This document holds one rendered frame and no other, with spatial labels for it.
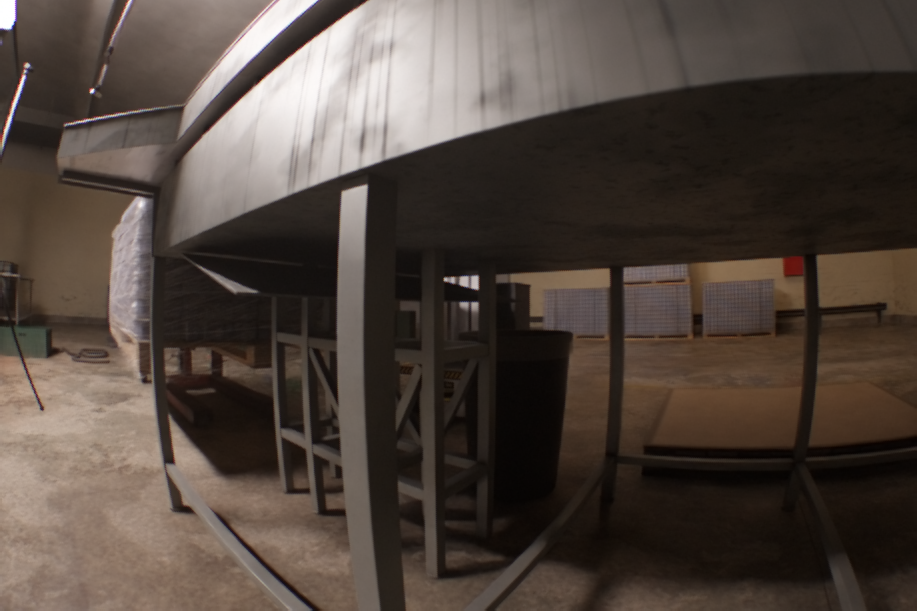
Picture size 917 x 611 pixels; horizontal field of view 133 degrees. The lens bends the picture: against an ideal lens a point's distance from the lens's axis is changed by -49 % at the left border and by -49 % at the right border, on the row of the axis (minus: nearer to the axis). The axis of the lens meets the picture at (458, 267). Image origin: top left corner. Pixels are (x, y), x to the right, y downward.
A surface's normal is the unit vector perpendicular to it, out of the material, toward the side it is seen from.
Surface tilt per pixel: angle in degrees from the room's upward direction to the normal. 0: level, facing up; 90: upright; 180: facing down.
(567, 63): 90
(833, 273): 90
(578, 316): 89
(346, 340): 90
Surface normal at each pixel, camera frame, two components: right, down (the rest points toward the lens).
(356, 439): -0.58, -0.08
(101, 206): 0.81, -0.06
